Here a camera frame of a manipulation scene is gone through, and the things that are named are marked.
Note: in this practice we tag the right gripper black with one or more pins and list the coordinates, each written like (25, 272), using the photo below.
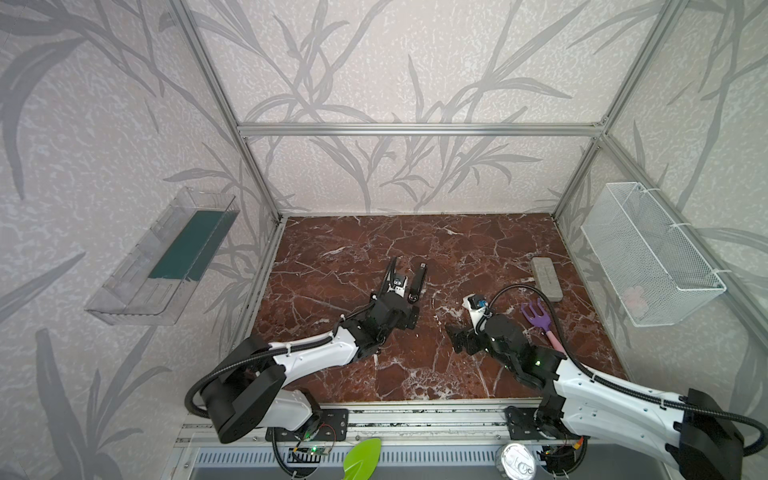
(470, 339)

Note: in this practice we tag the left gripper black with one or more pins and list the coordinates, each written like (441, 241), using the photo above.
(399, 294)

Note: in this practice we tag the black stapler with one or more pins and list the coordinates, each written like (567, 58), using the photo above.
(417, 284)

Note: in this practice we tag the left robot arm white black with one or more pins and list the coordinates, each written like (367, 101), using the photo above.
(247, 390)

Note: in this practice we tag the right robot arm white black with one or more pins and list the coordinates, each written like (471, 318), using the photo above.
(690, 432)

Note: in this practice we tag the purple pink hand rake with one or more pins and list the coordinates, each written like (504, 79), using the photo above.
(538, 315)

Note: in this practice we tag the round silver can lid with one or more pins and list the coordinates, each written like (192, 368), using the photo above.
(515, 461)

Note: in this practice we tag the small green circuit board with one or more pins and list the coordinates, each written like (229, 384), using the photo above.
(314, 450)

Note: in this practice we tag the green leaf sticker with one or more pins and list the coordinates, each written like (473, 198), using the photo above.
(362, 460)

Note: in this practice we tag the pink item in basket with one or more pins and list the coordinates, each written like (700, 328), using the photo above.
(635, 302)

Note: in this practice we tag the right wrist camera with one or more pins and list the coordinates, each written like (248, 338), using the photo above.
(478, 307)

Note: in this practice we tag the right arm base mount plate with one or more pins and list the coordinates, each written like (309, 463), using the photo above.
(521, 423)

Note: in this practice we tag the white wire mesh basket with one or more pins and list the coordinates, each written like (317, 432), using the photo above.
(639, 244)

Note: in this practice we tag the clear plastic wall tray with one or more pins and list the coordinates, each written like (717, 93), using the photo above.
(154, 283)

